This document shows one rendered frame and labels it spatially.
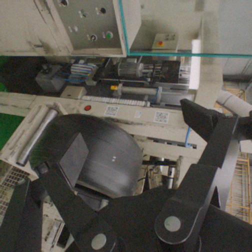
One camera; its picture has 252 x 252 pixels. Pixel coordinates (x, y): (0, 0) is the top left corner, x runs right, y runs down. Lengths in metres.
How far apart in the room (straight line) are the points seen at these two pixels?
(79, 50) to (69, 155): 1.01
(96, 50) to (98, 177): 0.76
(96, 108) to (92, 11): 0.50
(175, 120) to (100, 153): 0.43
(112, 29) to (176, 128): 0.62
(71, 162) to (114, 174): 0.49
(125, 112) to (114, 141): 0.29
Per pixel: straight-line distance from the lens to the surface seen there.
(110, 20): 0.96
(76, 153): 0.18
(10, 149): 0.98
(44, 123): 0.97
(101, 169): 0.63
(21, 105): 1.33
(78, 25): 1.06
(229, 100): 1.43
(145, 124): 0.85
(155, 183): 1.13
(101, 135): 0.66
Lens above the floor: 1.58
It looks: 16 degrees down
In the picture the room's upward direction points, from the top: 98 degrees clockwise
